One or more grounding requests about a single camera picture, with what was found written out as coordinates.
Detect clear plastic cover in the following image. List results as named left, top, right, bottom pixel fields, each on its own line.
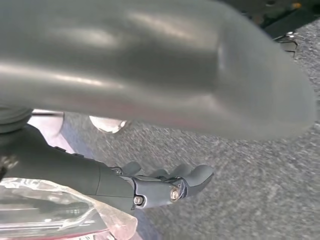
left=0, top=177, right=138, bottom=240

